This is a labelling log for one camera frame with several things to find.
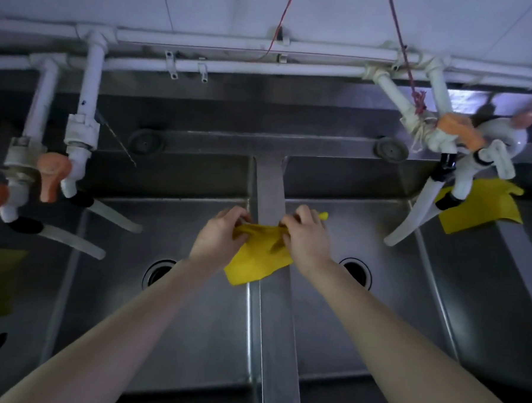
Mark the person's left thumb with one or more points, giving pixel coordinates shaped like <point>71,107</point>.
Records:
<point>242,237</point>

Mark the black rubber sink plug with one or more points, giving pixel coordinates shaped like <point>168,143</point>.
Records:
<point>147,141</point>
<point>390,148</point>

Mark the person's right forearm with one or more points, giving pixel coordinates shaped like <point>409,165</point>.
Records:
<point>396,348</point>

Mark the person's left forearm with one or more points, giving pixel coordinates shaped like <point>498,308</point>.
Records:
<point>121,334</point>

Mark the person's right thumb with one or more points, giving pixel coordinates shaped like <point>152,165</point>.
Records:
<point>287,242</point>

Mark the thin metal rod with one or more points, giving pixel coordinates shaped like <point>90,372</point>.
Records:
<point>118,140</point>

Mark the stainless steel sink unit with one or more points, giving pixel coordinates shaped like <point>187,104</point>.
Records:
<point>268,319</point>

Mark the person's right hand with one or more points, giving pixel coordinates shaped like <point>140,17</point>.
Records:
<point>308,248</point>

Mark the round sink drain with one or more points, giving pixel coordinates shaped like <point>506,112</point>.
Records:
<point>356,271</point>
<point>157,273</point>

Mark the long white water pipe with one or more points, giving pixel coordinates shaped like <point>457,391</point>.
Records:
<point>255,68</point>
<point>190,39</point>

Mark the white pipe clip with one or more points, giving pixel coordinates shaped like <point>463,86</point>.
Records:
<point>203,71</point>
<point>170,63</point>

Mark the person's left hand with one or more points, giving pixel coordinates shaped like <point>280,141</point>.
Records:
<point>212,245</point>

